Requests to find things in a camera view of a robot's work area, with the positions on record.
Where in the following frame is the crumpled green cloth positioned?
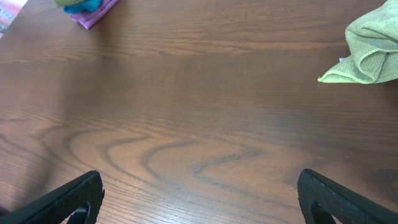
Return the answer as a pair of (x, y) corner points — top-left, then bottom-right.
(318, 0), (397, 85)

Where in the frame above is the folded blue cloth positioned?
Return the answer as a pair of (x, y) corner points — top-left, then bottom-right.
(63, 0), (103, 14)

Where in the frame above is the folded purple cloth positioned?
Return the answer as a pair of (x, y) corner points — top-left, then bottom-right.
(70, 0), (119, 30)

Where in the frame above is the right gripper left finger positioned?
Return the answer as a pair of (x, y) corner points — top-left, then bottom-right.
(1, 170), (104, 224)

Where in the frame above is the green cloth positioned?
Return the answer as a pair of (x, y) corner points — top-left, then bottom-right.
(53, 0), (84, 7)
(318, 0), (397, 85)

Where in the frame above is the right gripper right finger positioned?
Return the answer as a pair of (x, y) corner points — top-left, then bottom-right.
(297, 169), (397, 224)

